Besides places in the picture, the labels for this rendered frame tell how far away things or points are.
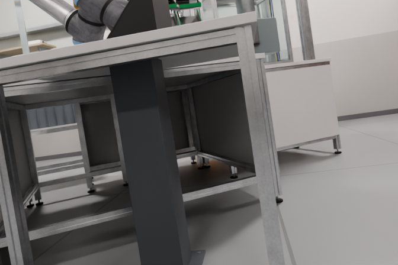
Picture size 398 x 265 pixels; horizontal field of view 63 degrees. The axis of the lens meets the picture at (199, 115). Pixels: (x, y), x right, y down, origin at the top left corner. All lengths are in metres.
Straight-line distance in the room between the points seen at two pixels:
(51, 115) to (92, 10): 2.50
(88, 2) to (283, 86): 1.90
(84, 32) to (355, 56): 4.97
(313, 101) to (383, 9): 3.39
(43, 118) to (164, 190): 2.66
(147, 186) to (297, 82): 1.96
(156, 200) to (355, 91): 4.93
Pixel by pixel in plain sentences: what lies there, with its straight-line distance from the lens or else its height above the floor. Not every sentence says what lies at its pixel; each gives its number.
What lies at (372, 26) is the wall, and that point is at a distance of 6.04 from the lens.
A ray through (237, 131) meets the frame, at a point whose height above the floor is 0.39.
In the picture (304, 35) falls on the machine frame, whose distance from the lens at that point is 3.08.
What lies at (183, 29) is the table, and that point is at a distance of 0.95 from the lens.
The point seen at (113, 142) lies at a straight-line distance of 3.38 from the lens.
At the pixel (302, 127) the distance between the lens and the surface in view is 2.92.
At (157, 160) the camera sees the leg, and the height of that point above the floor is 0.45.
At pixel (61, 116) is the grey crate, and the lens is 3.73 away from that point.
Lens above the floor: 0.63
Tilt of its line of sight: 2 degrees down
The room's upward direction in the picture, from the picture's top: 9 degrees counter-clockwise
